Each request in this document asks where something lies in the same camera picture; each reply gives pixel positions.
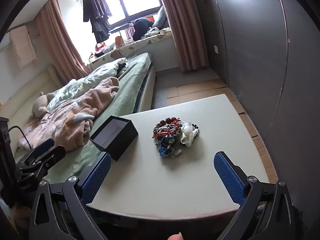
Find black jewelry box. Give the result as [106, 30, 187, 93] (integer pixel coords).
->
[90, 115, 138, 161]

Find white jade bracelet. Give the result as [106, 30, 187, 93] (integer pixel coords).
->
[179, 121, 200, 146]

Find red cord bracelet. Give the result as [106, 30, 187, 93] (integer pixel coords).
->
[152, 123, 181, 138]

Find brown rudraksha bead bracelet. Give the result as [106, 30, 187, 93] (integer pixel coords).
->
[152, 116, 181, 140]

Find operator fingertip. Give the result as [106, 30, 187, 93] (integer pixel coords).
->
[168, 232, 183, 240]

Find black device with dials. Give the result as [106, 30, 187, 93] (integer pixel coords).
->
[0, 117, 17, 207]

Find pink fleece blanket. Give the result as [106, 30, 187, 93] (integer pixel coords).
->
[17, 77, 120, 151]

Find beige plush toy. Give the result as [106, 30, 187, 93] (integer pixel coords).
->
[31, 92, 56, 118]

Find left pink curtain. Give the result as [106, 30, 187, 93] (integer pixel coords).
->
[35, 0, 89, 85]

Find pink curtain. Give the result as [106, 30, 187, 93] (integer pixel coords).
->
[162, 0, 208, 72]
[35, 0, 89, 85]

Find bed with green sheet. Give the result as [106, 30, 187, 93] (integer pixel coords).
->
[13, 52, 157, 184]

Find light green floral duvet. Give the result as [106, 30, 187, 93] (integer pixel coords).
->
[47, 57, 129, 113]

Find cardboard floor sheets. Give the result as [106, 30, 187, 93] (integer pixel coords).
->
[166, 79, 278, 183]

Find patterned window seat cushion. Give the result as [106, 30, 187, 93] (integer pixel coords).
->
[87, 28, 172, 71]

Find dark hanging clothes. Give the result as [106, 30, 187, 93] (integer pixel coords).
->
[82, 0, 112, 43]

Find black backpack on sill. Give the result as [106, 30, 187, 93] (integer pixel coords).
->
[133, 17, 153, 41]

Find grey pillow on sill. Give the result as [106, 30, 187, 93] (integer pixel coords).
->
[152, 6, 169, 30]

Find right pink curtain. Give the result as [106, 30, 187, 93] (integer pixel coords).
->
[162, 0, 208, 72]

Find black cable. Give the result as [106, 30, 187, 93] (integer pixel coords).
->
[7, 125, 33, 149]

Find pink towel on wall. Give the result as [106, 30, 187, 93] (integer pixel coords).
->
[10, 25, 37, 69]

